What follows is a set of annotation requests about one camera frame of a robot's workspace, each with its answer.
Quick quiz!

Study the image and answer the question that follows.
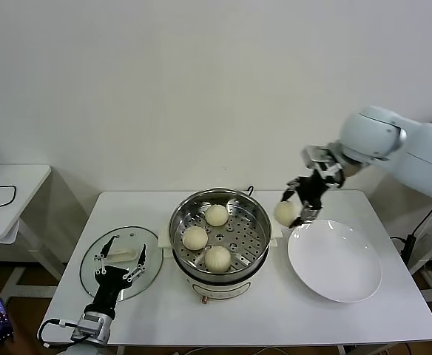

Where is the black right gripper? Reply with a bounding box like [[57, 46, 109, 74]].
[[281, 167, 331, 229]]

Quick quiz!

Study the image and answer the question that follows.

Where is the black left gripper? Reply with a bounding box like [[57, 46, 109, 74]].
[[84, 235, 148, 318]]

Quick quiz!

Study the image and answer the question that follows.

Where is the white steamed baozi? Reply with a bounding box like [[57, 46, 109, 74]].
[[203, 246, 233, 274], [182, 226, 209, 251], [274, 201, 301, 227], [204, 204, 229, 227]]

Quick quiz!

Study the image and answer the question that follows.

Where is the glass pot lid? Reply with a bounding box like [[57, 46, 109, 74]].
[[79, 226, 164, 302]]

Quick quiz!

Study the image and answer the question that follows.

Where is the steel steamer basket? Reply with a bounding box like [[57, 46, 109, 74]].
[[168, 188, 271, 277]]

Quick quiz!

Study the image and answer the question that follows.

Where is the person's hand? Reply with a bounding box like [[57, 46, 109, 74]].
[[0, 325, 27, 355]]

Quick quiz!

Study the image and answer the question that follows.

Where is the white round plate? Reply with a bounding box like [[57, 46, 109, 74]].
[[286, 220, 383, 304]]

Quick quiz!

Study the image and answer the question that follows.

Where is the white electric cooker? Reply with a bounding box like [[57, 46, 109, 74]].
[[158, 214, 283, 306]]

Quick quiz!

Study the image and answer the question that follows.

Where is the white side table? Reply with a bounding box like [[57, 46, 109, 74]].
[[0, 163, 69, 321]]

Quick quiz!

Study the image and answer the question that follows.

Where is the white height-adjustable desk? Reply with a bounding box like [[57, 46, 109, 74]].
[[408, 199, 432, 315]]

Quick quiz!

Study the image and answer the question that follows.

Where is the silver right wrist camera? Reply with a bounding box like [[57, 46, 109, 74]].
[[301, 145, 347, 190]]

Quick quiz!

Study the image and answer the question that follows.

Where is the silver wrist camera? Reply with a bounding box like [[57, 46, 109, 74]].
[[301, 145, 347, 190], [55, 312, 109, 338]]

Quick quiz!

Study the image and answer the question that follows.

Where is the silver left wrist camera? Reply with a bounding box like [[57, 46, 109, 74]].
[[55, 312, 109, 338]]

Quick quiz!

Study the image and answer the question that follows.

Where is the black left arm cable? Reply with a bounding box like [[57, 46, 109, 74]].
[[36, 318, 80, 348]]

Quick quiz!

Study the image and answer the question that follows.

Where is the black cable with plug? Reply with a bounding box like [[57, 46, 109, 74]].
[[391, 201, 432, 277]]

